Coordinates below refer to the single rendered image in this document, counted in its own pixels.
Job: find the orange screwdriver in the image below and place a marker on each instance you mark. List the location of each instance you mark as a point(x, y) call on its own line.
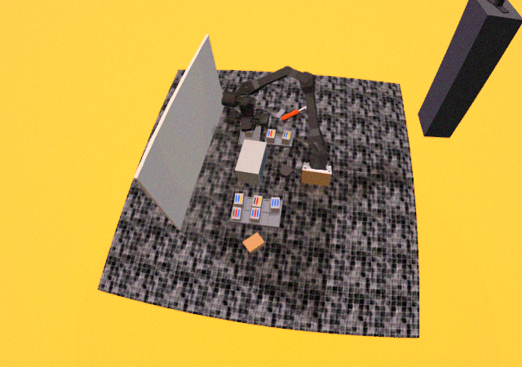
point(291, 114)

